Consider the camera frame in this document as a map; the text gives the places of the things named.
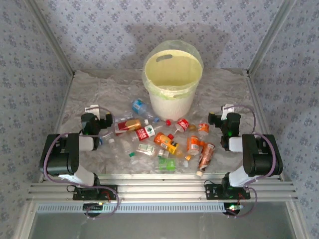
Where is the clear bottle blue cap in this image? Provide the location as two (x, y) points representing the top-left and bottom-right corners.
(99, 130), (118, 145)

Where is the small orange label bottle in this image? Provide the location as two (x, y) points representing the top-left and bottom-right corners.
(198, 123), (210, 136)

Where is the red gold label tea bottle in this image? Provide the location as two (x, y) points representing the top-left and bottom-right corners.
(114, 119), (150, 136)

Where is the blue label bottle blue cap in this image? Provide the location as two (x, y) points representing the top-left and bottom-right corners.
(131, 98), (160, 123)

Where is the red cola label bottle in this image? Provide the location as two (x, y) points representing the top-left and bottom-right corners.
(167, 118), (191, 140)

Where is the copper label bottle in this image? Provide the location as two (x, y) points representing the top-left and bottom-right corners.
(196, 142), (216, 177)

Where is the red white label bottle red cap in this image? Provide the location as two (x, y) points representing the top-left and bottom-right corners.
(122, 119), (173, 145)

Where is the clear bottle green cap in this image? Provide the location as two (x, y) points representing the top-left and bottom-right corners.
(128, 151), (140, 165)

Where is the green white label bottle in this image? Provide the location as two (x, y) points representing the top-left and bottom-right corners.
(137, 143), (157, 156)

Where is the orange juice label bottle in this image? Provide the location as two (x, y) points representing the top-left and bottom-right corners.
(154, 132), (192, 161)

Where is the green label clear bottle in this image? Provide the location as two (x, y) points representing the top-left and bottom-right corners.
(158, 158), (177, 172)

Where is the white ribbed plastic bin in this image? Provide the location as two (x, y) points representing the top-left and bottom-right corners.
(142, 47), (203, 120)

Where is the pale green bin liner bag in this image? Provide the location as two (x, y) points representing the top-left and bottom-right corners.
(141, 39), (205, 102)

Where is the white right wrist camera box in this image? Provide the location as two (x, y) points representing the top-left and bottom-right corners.
(221, 104), (236, 120)

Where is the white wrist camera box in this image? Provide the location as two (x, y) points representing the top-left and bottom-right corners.
(221, 104), (236, 120)
(84, 104), (101, 118)

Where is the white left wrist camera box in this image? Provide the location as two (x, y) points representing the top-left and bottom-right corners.
(84, 104), (101, 118)

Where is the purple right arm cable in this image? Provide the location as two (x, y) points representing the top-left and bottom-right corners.
(225, 104), (279, 220)

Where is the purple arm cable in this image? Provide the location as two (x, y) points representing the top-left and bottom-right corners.
(225, 104), (279, 220)
(43, 106), (121, 220)

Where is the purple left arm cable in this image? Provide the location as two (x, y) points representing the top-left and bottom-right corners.
(43, 106), (121, 220)

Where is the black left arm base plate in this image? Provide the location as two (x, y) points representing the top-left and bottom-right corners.
(72, 184), (118, 201)

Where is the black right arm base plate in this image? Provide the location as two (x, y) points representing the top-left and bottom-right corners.
(204, 183), (251, 201)

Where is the aluminium mounting rail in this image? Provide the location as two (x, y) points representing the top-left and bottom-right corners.
(26, 173), (299, 203)

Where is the aluminium frame post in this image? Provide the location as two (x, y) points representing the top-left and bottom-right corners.
(246, 0), (298, 75)
(24, 0), (76, 77)

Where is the grey slotted cable duct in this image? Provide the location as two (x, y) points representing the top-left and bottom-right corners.
(36, 201), (241, 214)

